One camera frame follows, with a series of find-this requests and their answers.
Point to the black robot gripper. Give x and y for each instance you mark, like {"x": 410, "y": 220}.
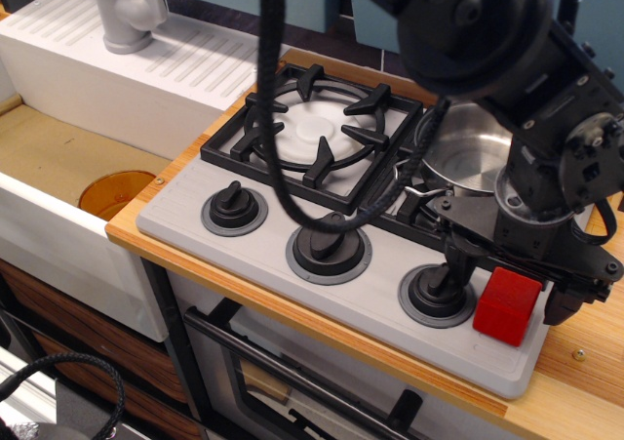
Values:
{"x": 504, "y": 227}

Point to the red wooden cube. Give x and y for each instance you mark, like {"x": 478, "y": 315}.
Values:
{"x": 505, "y": 307}

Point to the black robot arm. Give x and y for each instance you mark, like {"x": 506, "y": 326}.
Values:
{"x": 517, "y": 59}

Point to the black right stove knob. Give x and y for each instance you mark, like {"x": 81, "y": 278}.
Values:
{"x": 429, "y": 296}

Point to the black stove knob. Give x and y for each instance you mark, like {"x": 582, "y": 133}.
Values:
{"x": 328, "y": 259}
{"x": 234, "y": 211}
{"x": 429, "y": 296}

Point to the stainless steel pan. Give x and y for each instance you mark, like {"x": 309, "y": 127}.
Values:
{"x": 464, "y": 158}

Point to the grey toy stove top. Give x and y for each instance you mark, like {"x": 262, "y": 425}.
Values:
{"x": 369, "y": 303}

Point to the black middle stove knob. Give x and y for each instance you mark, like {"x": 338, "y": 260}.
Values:
{"x": 328, "y": 259}

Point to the black left stove knob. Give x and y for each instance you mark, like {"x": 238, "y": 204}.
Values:
{"x": 234, "y": 211}

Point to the black right burner grate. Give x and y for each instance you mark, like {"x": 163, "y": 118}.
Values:
{"x": 413, "y": 218}

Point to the black burner grate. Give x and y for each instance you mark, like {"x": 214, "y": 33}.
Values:
{"x": 413, "y": 218}
{"x": 333, "y": 139}

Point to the black left burner grate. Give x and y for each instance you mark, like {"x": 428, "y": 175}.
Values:
{"x": 333, "y": 139}

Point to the wooden drawer front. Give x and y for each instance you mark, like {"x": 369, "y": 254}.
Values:
{"x": 38, "y": 320}

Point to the orange plastic plate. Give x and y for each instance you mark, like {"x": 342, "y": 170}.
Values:
{"x": 108, "y": 195}

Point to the grey toy faucet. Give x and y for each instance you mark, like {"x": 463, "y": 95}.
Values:
{"x": 128, "y": 24}

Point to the white toy sink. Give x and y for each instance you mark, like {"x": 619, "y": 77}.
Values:
{"x": 72, "y": 112}

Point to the black oven door handle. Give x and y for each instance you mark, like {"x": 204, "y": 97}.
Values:
{"x": 215, "y": 327}

